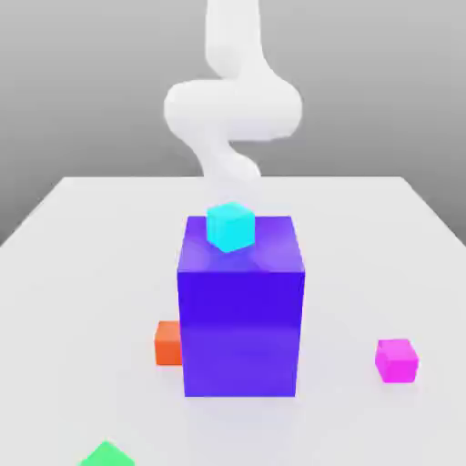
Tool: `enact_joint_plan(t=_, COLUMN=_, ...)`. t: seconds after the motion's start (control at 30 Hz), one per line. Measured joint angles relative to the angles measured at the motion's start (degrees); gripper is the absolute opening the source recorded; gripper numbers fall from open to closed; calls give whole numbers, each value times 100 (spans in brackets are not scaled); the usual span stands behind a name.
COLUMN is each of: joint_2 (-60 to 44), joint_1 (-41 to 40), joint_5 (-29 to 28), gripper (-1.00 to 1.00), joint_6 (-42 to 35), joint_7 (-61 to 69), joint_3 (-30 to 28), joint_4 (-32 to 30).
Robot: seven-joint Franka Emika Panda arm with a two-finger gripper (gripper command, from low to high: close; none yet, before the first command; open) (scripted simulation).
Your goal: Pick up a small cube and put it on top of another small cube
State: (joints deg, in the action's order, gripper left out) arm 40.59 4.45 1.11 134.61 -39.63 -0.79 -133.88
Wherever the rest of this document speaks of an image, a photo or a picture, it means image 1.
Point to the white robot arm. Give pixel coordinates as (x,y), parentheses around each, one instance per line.
(233,109)

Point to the small magenta cube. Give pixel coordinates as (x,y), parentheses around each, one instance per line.
(397,360)

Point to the small green cube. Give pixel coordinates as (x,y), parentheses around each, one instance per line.
(106,455)

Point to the large purple box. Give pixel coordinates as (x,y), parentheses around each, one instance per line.
(240,320)

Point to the small cyan cube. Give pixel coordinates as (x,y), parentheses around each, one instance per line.
(230,227)

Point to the small orange cube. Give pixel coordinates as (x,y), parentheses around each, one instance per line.
(167,344)

